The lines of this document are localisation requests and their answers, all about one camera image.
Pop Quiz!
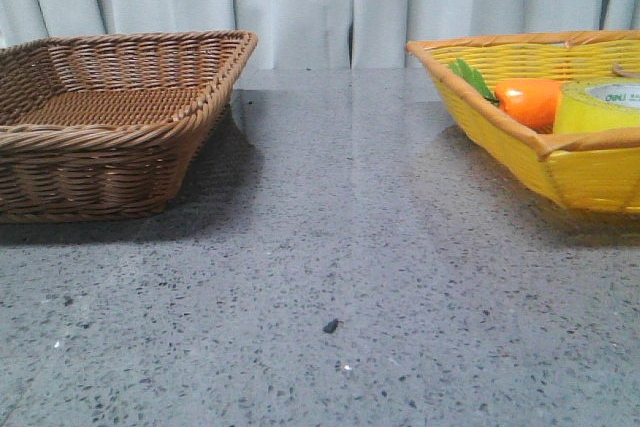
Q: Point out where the yellow tape roll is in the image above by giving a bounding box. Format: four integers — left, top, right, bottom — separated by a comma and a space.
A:
553, 77, 639, 134

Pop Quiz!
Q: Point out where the small black debris piece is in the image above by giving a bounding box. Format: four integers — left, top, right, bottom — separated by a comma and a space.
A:
323, 318, 340, 334

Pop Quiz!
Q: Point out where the orange toy carrot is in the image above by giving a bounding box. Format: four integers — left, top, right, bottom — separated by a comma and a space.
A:
448, 58, 563, 130

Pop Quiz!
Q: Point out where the brown wicker basket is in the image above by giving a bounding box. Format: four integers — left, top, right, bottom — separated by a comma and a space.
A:
1, 30, 258, 223

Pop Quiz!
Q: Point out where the yellow wicker basket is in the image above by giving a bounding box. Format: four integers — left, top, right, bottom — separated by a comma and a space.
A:
406, 30, 639, 214

